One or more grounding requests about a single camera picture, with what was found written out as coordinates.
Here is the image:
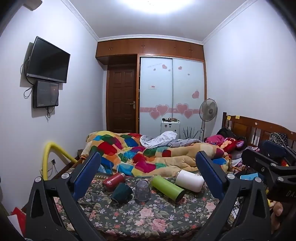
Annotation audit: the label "red thermos bottle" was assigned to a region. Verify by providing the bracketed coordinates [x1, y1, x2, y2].
[102, 172, 126, 192]

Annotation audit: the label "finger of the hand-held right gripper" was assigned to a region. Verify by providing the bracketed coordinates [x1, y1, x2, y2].
[241, 148, 282, 184]
[261, 140, 296, 168]

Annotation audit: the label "standing electric fan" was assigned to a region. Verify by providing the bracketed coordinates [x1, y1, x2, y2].
[199, 98, 218, 141]

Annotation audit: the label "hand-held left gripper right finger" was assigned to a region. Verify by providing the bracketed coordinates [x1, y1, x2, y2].
[185, 151, 272, 241]

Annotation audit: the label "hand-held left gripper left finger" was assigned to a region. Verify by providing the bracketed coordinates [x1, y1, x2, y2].
[25, 152, 105, 241]

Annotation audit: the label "white appliance with items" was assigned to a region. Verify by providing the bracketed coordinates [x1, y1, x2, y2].
[161, 118, 181, 139]

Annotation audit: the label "frosted sliding wardrobe with hearts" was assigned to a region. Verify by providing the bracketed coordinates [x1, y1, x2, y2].
[139, 56, 206, 139]

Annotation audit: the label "pink clothing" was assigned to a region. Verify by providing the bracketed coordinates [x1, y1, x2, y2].
[205, 135, 226, 146]

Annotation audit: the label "dark green mug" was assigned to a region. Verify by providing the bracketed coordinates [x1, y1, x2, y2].
[110, 183, 134, 205]

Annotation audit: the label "red paper bag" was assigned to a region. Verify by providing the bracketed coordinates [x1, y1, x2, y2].
[10, 207, 27, 235]

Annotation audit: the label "colourful patchwork blanket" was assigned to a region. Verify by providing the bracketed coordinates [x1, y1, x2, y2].
[81, 131, 232, 176]

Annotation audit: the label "small black wall monitor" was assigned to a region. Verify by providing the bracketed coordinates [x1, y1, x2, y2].
[32, 80, 59, 109]

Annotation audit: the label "black decorative twigs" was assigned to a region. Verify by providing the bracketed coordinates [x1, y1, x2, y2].
[182, 126, 201, 140]

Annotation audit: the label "grey crumpled blanket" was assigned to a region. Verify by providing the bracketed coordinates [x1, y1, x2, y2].
[140, 131, 201, 149]

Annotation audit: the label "floral bed sheet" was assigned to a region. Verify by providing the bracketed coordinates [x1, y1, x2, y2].
[52, 172, 236, 237]

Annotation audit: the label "brown wooden headboard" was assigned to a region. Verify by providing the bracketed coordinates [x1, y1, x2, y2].
[221, 112, 296, 150]

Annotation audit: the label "clear glass cup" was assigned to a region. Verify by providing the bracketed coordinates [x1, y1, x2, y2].
[134, 179, 151, 202]

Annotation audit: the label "brown overhead cabinet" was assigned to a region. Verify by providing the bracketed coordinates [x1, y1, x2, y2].
[96, 38, 204, 65]

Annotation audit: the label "green thermos bottle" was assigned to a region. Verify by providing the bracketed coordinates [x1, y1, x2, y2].
[150, 175, 186, 202]

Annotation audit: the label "light blue box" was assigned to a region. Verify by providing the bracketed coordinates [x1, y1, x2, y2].
[240, 173, 264, 184]

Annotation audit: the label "ceiling light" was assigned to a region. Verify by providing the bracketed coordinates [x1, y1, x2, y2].
[126, 0, 200, 14]

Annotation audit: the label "black television cable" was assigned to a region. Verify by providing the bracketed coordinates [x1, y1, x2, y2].
[20, 61, 34, 99]

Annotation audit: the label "brown wooden door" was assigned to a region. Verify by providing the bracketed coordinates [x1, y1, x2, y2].
[107, 65, 138, 134]

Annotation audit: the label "black dotted bag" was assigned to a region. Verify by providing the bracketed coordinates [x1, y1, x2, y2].
[269, 132, 289, 146]

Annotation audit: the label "yellow foam tube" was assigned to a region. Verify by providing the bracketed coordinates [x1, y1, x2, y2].
[43, 142, 78, 180]

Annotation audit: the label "black wall television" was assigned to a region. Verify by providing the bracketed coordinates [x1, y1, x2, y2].
[26, 36, 71, 84]

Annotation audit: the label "white thermos bottle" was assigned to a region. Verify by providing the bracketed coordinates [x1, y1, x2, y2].
[175, 170, 205, 193]

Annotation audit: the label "red plush toy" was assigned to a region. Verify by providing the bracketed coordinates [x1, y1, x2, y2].
[217, 137, 247, 154]

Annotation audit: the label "person's right hand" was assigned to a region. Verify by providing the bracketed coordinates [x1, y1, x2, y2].
[269, 201, 296, 235]

